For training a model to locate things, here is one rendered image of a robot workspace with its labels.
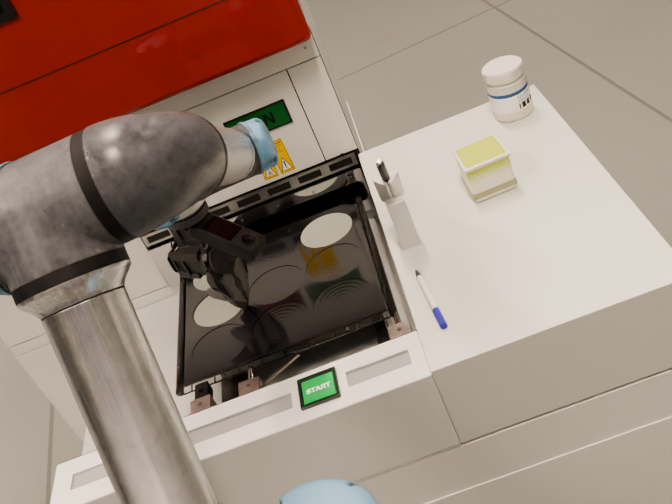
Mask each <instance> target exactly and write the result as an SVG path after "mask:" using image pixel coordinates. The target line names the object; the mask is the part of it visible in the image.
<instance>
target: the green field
mask: <svg viewBox="0 0 672 504"><path fill-rule="evenodd" d="M253 118H259V119H261V120H262V121H263V122H264V124H265V125H266V127H267V129H268V130H269V129H271V128H274V127H276V126H279V125H281V124H284V123H286V122H288V121H290V119H289V117H288V114H287V112H286V110H285V108H284V105H283V103H282V102H280V103H278V104H276V105H273V106H271V107H268V108H266V109H263V110H261V111H258V112H256V113H253V114H251V115H248V116H246V117H244V118H241V119H239V120H236V121H234V122H231V123H229V124H226V127H227V128H231V127H234V126H236V125H237V124H238V123H239V122H245V121H248V120H250V119H253Z"/></svg>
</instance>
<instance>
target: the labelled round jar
mask: <svg viewBox="0 0 672 504"><path fill-rule="evenodd" d="M482 75H483V78H484V82H485V85H486V89H487V93H488V96H489V100H490V103H491V107H492V110H493V113H494V116H495V118H496V119H497V120H499V121H502V122H512V121H516V120H519V119H522V118H524V117H525V116H527V115H528V114H529V113H530V112H531V111H532V109H533V102H532V98H531V94H530V90H529V86H528V82H527V78H526V75H525V72H524V67H523V63H522V60H521V58H520V57H518V56H514V55H507V56H502V57H498V58H495V59H493V60H491V61H490V62H488V63H487V64H486V65H485V66H484V67H483V69H482Z"/></svg>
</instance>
